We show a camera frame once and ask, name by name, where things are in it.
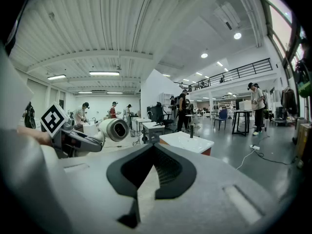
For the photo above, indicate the labelled cardboard box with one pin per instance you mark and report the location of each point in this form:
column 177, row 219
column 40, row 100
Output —
column 304, row 140

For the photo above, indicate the black-legged white table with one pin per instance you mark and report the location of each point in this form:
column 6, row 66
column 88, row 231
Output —
column 240, row 111

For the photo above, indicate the black copper hair dryer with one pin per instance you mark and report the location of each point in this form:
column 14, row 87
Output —
column 157, row 124

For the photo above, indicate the white hair dryer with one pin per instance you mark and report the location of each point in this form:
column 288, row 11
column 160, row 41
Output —
column 109, row 128

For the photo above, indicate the round white table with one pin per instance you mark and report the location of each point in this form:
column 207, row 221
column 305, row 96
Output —
column 193, row 115

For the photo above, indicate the black balcony railing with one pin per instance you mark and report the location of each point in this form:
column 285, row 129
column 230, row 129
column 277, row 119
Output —
column 253, row 68

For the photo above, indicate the person's left forearm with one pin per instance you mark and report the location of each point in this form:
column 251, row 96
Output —
column 34, row 134

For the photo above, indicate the black office chair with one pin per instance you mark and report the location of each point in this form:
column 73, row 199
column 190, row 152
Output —
column 162, row 113

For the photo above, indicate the white box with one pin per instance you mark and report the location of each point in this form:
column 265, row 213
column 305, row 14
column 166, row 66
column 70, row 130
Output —
column 245, row 105

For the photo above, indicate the ceiling tube light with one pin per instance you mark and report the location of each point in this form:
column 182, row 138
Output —
column 104, row 73
column 56, row 77

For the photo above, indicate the white power strip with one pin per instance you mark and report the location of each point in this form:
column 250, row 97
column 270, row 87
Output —
column 254, row 147

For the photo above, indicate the dark clothes on rack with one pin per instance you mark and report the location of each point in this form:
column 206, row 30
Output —
column 288, row 101

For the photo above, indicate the round ceiling light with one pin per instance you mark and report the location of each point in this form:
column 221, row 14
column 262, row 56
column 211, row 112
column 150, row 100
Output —
column 204, row 55
column 237, row 35

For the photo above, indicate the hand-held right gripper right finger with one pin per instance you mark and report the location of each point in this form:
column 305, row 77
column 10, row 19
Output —
column 187, row 177

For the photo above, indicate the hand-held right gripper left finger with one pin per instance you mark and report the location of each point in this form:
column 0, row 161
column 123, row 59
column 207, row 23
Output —
column 117, row 177

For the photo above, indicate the blue chair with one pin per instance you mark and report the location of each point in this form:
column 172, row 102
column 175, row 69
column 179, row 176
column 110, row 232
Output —
column 222, row 114

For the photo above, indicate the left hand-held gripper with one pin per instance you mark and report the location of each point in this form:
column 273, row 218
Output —
column 52, row 119

